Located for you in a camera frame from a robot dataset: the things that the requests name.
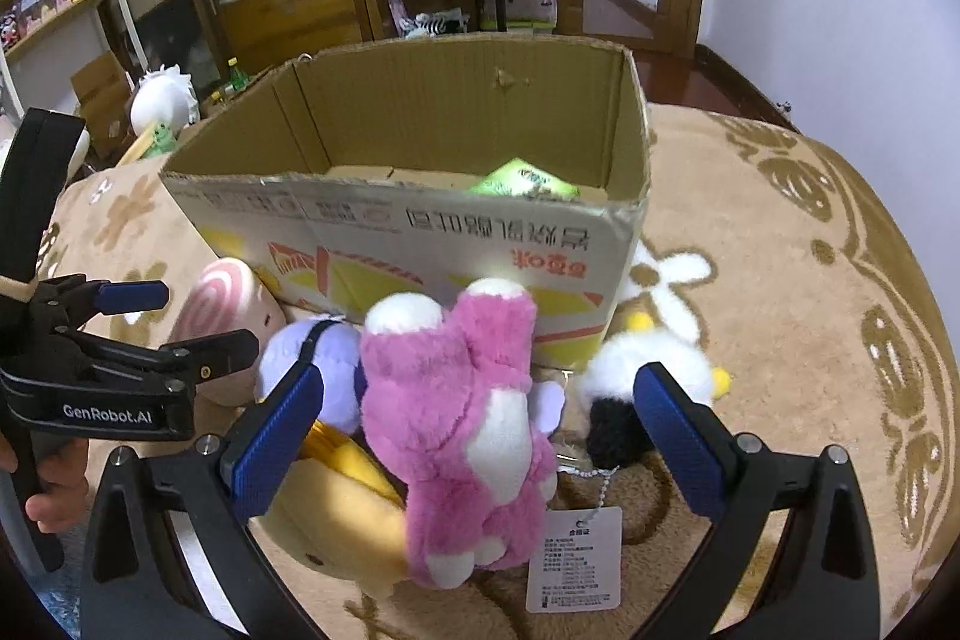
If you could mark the small brown cardboard box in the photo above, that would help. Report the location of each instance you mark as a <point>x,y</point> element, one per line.
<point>101,96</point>

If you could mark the person's left hand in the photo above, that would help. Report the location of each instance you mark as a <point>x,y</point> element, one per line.
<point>56,486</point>

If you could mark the pink and white plush toy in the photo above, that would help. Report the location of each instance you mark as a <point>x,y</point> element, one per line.
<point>442,400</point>

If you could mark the green snack packet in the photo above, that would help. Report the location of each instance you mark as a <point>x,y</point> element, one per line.
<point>525,179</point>

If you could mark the purple plush toy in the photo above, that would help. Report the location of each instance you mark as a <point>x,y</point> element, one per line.
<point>341,379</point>

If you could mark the black and white plush toy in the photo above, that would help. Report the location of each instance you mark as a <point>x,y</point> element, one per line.
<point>637,356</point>

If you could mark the pink swirl plush toy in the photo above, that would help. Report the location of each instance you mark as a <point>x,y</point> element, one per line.
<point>223,302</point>

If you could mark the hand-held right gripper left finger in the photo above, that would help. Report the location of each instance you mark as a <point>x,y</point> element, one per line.
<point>279,434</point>

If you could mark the white paper tag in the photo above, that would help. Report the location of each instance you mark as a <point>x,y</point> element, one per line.
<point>574,557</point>

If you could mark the printed cardboard box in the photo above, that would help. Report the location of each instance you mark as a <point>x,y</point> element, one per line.
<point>450,108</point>

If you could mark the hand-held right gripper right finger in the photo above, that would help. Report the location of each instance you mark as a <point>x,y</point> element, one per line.
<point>679,441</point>

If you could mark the yellow plush toy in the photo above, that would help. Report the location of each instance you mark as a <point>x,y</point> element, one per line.
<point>337,524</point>

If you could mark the striped plush toy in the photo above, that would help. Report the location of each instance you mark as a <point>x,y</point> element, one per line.
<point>435,24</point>

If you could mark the white round plush toy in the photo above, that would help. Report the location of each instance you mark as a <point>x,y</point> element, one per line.
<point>161,102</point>

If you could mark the green bottle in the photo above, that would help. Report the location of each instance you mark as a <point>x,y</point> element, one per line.
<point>238,76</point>

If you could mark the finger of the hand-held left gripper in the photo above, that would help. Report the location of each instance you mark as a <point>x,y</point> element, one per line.
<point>217,355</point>
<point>135,296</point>

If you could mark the beige patterned blanket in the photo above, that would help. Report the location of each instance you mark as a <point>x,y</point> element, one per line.
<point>787,310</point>

